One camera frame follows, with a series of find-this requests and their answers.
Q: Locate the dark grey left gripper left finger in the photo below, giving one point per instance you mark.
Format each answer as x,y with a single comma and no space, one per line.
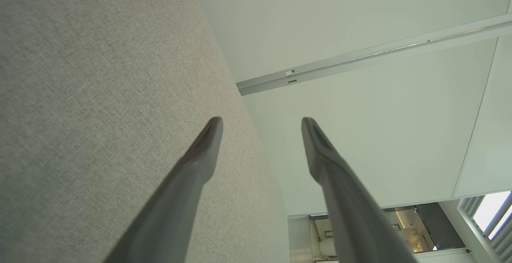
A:
172,207

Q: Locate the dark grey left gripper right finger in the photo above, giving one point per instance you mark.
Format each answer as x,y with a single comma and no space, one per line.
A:
352,215

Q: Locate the white louvred window frame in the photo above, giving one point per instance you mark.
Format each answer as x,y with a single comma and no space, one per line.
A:
490,215

